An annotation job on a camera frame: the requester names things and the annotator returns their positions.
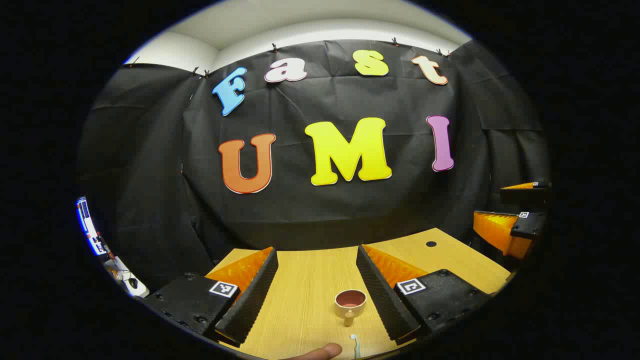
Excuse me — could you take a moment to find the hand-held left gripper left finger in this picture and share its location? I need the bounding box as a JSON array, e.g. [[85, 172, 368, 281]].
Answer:
[[141, 246, 279, 347]]

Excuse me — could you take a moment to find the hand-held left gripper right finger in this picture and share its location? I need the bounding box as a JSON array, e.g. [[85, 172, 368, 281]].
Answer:
[[356, 244, 494, 347]]

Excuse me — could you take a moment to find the beige cup with handle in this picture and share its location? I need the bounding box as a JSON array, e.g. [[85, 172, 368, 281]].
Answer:
[[334, 289, 368, 327]]

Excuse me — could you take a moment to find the wooden desktop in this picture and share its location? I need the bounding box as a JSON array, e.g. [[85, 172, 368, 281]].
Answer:
[[205, 227, 512, 360]]

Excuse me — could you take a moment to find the white side table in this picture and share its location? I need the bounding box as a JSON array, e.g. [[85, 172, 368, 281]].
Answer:
[[102, 255, 150, 299]]

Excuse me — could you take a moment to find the bright monitor screen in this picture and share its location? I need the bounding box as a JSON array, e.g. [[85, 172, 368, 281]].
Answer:
[[76, 196, 108, 257]]

